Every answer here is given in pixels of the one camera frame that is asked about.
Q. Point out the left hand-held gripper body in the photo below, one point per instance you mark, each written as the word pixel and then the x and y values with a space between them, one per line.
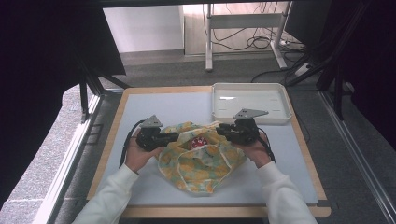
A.
pixel 149 138

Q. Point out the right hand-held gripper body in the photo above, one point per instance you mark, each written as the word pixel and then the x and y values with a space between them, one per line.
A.
pixel 246 132

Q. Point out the yellow floral cloth bag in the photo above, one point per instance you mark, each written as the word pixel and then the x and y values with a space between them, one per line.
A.
pixel 199 165

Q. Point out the person's left hand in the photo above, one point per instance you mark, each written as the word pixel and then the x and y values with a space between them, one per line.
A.
pixel 138 157

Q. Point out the person's right hand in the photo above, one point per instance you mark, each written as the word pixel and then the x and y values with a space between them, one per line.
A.
pixel 257 154

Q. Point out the white plastic tray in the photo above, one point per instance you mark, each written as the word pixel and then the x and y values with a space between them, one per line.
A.
pixel 224 104

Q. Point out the pale blue table mat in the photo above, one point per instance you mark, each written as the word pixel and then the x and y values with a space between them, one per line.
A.
pixel 149 109

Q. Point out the black metal stand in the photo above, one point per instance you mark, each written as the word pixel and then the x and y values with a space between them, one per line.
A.
pixel 337 68
pixel 91 82

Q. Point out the white power strip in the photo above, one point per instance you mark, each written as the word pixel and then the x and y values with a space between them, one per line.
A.
pixel 302 70

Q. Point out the dark curtain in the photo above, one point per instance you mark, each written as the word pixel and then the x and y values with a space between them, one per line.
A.
pixel 373 62
pixel 37 77

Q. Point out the aluminium rail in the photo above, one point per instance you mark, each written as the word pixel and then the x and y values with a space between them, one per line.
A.
pixel 67 168
pixel 358 155

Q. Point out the black corner bracket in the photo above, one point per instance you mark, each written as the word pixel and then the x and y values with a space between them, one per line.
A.
pixel 323 203

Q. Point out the white metal desk frame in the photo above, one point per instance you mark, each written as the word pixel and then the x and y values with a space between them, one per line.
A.
pixel 246 21

